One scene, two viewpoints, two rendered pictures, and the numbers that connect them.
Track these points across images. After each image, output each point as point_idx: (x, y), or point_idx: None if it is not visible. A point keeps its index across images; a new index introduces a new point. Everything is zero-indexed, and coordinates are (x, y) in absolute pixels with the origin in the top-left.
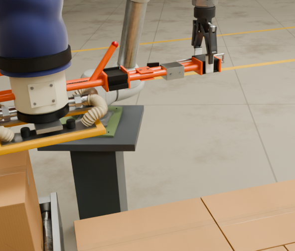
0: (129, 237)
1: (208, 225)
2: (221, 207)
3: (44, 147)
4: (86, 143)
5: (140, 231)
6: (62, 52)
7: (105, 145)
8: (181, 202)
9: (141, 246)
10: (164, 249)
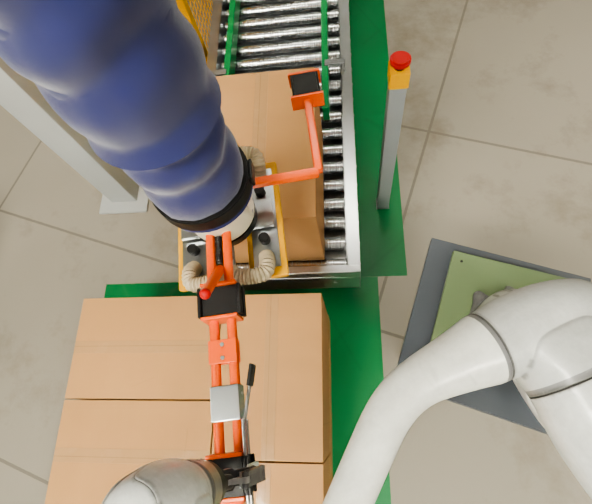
0: (274, 350)
1: (264, 449)
2: (291, 483)
3: (428, 249)
4: (417, 307)
5: (279, 364)
6: (162, 212)
7: (405, 336)
8: (317, 431)
9: (256, 359)
10: (244, 383)
